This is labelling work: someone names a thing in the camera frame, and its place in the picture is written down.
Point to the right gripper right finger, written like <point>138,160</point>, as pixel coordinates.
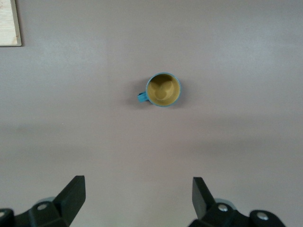
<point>201,201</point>

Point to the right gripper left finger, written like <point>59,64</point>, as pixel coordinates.
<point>68,203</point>

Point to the teal cup with yellow inside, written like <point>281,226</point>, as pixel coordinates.
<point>163,91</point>

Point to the wooden cutting board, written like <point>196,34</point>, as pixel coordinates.
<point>8,21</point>

